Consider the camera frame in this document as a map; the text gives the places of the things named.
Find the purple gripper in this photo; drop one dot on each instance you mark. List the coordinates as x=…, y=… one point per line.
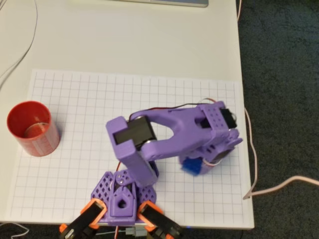
x=205, y=170

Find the blue brick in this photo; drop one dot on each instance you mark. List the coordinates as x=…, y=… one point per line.
x=192, y=167

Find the purple robot arm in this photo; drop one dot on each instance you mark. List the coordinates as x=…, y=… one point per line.
x=174, y=129

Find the red cup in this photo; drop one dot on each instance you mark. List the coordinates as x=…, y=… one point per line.
x=37, y=139

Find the orange black clamp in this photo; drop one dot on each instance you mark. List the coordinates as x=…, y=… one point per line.
x=162, y=221
x=82, y=219

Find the white grid paper sheet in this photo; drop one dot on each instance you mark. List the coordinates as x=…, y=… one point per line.
x=74, y=112

